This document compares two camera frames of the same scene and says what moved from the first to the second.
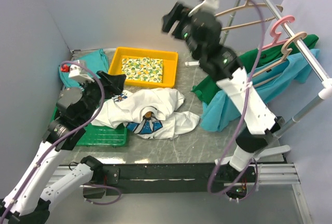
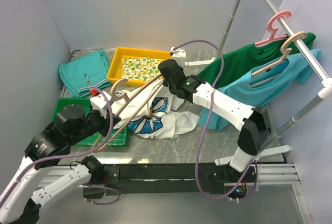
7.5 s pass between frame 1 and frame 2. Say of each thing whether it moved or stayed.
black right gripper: moved
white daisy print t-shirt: stayed
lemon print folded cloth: stayed
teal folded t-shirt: stayed
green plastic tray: stayed
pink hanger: moved
